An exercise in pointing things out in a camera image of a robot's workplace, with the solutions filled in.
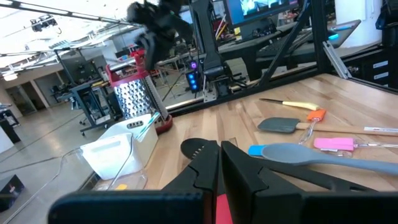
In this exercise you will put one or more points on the aluminium bracket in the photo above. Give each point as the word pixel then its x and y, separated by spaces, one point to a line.
pixel 335 60

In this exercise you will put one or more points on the grey silicone spoon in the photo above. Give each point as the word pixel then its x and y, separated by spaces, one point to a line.
pixel 295 155

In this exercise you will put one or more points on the teal white striped stick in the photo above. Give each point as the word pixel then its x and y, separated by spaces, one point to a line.
pixel 149 124

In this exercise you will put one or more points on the black slotted spoon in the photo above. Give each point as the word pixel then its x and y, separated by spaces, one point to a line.
pixel 189 147

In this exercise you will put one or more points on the black rig camera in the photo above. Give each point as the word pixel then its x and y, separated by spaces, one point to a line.
pixel 43 23

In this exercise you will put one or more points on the black rolling cabinet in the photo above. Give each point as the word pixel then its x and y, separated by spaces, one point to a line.
pixel 9 129

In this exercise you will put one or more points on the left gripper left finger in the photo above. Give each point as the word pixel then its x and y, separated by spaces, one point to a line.
pixel 186 205

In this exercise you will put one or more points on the grey workshop cart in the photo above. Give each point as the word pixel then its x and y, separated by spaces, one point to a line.
pixel 87 99

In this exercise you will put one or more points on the black frame post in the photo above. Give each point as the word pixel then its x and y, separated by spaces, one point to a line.
pixel 320 40

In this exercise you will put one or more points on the black cardboard box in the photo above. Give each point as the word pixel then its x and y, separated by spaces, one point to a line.
pixel 11 193

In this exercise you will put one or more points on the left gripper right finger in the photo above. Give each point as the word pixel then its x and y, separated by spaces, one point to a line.
pixel 248 199

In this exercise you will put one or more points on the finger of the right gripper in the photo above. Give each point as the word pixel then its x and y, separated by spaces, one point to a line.
pixel 141 39
pixel 152 51

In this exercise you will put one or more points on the black frame bar LED strips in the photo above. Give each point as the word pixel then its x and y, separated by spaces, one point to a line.
pixel 46 10

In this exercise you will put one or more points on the computer tower blue lights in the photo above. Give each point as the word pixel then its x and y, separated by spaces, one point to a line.
pixel 193 81

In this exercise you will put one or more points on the white plastic bin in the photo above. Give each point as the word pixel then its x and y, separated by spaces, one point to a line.
pixel 109 155

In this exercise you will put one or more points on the black drawer unit white labels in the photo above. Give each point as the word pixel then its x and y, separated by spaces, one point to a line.
pixel 367 70

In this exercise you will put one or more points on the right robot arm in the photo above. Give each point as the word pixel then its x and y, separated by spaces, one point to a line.
pixel 211 46

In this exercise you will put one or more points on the monitor with lit screen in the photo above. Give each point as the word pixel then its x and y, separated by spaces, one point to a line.
pixel 264 7

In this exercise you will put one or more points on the black diagonal frame brace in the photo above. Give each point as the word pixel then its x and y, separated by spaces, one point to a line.
pixel 286 46

